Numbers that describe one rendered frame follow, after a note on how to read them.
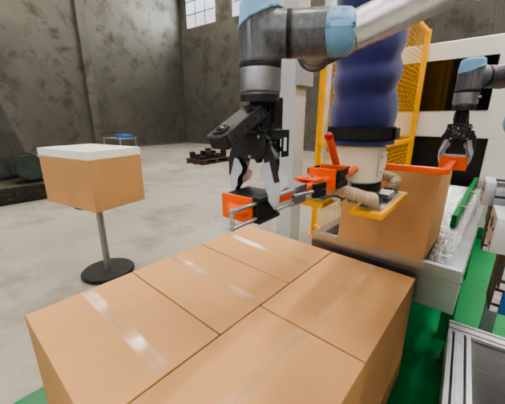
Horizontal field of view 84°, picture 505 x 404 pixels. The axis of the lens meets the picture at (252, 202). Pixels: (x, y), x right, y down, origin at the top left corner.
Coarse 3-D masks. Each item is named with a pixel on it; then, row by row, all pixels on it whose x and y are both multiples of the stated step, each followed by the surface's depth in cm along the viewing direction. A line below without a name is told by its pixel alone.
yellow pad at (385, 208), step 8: (400, 192) 105; (384, 200) 95; (392, 200) 96; (400, 200) 99; (352, 208) 89; (360, 208) 89; (368, 208) 88; (376, 208) 87; (384, 208) 89; (392, 208) 91; (368, 216) 86; (376, 216) 84; (384, 216) 85
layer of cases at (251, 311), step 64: (192, 256) 145; (256, 256) 145; (320, 256) 145; (64, 320) 99; (128, 320) 99; (192, 320) 99; (256, 320) 99; (320, 320) 99; (384, 320) 99; (64, 384) 75; (128, 384) 75; (192, 384) 75; (256, 384) 75; (320, 384) 75; (384, 384) 113
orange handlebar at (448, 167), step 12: (396, 168) 96; (408, 168) 94; (420, 168) 92; (432, 168) 90; (444, 168) 88; (300, 180) 73; (312, 180) 71; (324, 180) 74; (228, 204) 53; (240, 204) 52
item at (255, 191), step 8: (224, 192) 55; (232, 192) 55; (240, 192) 55; (248, 192) 55; (256, 192) 55; (264, 192) 55; (224, 200) 55; (232, 200) 54; (240, 200) 53; (248, 200) 51; (224, 208) 56; (224, 216) 56; (240, 216) 53; (248, 216) 52
